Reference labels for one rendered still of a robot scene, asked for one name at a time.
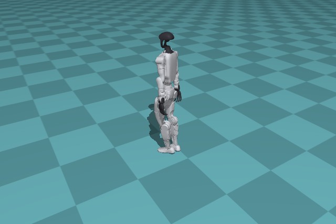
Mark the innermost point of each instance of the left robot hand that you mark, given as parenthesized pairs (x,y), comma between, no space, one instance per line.
(161,107)

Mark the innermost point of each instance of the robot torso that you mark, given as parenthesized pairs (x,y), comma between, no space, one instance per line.
(170,73)

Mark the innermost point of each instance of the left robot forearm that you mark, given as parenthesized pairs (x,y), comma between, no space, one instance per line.
(161,87)

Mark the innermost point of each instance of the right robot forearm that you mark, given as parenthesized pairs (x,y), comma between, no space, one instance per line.
(176,81)

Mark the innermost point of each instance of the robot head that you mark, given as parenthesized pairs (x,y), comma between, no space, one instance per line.
(167,36)

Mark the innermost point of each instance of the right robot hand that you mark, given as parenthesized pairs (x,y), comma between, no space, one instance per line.
(178,94)

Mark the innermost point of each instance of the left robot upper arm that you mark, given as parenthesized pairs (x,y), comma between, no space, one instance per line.
(160,61)

